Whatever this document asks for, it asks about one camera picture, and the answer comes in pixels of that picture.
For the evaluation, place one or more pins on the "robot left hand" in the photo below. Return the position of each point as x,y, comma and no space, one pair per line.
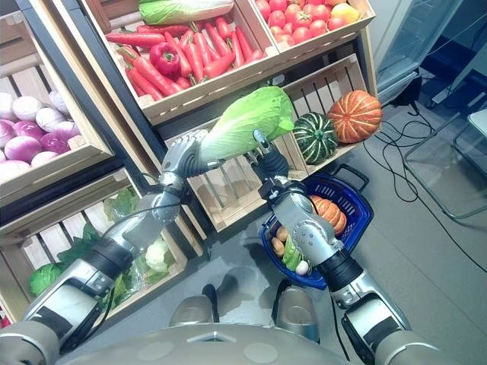
190,163

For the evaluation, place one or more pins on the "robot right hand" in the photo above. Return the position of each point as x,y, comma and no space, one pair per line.
273,165

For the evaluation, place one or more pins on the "napa cabbage with white stem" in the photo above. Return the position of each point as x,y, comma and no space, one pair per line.
247,121

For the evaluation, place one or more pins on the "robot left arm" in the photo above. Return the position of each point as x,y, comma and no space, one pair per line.
87,273

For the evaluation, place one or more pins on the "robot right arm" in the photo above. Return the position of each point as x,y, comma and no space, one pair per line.
316,235

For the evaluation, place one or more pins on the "blue plastic shopping basket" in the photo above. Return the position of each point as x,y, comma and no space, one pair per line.
357,205

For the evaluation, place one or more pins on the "dark green striped pumpkin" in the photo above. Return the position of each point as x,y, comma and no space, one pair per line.
315,138

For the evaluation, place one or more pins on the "empty wooden crate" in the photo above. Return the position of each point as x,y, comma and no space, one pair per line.
228,197

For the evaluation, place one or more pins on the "brown potato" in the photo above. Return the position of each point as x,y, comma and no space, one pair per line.
277,247
282,233

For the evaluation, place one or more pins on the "small orange pumpkin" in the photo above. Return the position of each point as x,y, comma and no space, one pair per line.
331,211

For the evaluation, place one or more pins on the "green lettuce head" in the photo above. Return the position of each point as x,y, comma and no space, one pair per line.
121,205

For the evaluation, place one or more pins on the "green leafy vegetable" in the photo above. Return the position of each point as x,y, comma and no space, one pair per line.
292,254

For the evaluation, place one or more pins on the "orange carrot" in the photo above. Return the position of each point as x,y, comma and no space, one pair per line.
223,27
135,39
195,61
244,42
182,57
237,49
142,84
163,29
217,39
220,64
154,75

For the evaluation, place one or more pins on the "large orange striped pumpkin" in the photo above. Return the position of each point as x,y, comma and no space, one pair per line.
355,117

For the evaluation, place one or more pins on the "wooden pumpkin crate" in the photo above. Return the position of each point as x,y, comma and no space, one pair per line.
323,83

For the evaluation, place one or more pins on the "white cauliflower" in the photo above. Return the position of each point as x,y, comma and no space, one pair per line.
156,254

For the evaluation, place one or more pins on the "small white onion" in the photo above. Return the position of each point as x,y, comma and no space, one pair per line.
302,267

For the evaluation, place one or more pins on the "red bell pepper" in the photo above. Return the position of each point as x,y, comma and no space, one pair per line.
164,59

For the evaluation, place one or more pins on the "purple onion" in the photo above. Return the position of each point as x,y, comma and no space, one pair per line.
67,130
28,130
55,142
23,149

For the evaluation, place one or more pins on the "red tomato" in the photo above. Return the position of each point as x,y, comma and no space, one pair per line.
301,35
263,8
319,27
277,19
278,4
336,23
320,12
293,12
303,19

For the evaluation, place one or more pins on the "wooden onion crate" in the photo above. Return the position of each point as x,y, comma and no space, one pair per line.
57,167

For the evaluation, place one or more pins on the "wooden tomato crate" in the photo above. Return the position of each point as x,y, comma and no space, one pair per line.
323,42

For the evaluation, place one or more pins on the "wooden greens crate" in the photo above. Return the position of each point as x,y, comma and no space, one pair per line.
68,228

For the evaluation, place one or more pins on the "green lettuce leaves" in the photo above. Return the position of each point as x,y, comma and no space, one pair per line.
78,247

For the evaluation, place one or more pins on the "robot left leg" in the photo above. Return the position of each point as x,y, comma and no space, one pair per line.
190,311

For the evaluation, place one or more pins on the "robot leg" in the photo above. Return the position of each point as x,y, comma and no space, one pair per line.
190,311
296,311

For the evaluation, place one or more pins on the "robot right leg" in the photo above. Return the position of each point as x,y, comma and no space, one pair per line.
296,311

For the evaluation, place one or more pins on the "large napa cabbage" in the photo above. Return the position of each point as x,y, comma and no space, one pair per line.
179,10

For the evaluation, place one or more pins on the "yellow orange fruit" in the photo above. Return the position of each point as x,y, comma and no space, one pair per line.
345,12

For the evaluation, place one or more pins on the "glass table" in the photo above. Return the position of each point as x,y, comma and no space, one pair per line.
445,167

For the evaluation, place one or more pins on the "glass door cabinet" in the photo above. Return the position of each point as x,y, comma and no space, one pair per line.
411,45

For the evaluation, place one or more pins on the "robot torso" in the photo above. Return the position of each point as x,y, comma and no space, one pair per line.
205,348

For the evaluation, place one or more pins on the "round green cabbage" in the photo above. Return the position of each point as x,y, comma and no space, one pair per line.
45,279

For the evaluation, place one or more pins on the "black shelf post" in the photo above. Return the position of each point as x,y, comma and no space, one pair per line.
95,91

